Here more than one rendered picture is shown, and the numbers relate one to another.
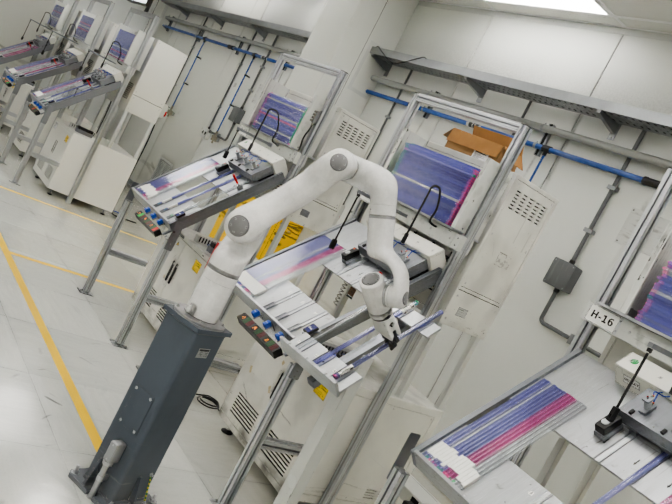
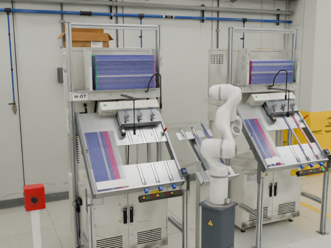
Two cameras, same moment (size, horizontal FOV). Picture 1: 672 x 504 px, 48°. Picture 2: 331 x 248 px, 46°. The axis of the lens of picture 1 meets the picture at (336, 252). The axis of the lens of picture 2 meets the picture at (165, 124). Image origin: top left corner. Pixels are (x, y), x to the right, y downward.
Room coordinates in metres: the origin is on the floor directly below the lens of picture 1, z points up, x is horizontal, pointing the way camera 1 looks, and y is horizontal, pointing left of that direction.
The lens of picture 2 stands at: (2.34, 2.77, 1.64)
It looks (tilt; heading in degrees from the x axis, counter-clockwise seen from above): 10 degrees down; 283
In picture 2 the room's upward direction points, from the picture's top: straight up
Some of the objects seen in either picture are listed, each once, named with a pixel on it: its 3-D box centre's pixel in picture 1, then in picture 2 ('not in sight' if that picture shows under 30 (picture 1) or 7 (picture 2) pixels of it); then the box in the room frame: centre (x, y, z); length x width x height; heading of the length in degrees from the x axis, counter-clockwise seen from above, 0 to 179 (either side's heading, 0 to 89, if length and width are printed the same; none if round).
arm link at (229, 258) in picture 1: (240, 240); (214, 157); (2.60, 0.31, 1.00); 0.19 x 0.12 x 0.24; 175
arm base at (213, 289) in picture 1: (210, 295); (218, 189); (2.57, 0.32, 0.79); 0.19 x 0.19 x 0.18
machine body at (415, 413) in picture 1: (324, 418); (116, 210); (3.52, -0.32, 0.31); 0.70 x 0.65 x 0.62; 38
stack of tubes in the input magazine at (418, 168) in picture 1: (435, 185); (124, 72); (3.40, -0.26, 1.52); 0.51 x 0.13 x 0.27; 38
